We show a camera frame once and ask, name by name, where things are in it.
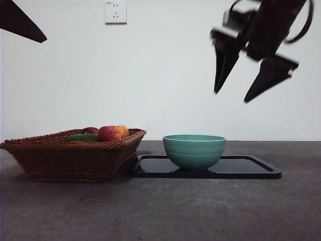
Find white wall socket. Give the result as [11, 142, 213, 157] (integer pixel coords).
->
[104, 1, 127, 25]

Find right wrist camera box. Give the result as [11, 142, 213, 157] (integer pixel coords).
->
[222, 10, 253, 29]

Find brown wicker basket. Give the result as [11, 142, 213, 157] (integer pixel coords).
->
[0, 128, 147, 183]

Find dark rectangular tray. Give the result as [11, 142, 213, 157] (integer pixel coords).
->
[132, 155, 282, 180]

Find dark red fruit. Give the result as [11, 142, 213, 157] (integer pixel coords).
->
[80, 127, 99, 136]

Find teal ribbed bowl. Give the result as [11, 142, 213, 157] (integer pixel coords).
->
[162, 134, 227, 172]

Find green fruit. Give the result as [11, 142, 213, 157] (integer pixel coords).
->
[66, 133, 99, 143]

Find red yellow apple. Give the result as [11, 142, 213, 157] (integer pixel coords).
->
[98, 125, 130, 143]

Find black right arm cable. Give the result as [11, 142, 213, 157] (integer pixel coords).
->
[284, 0, 315, 44]

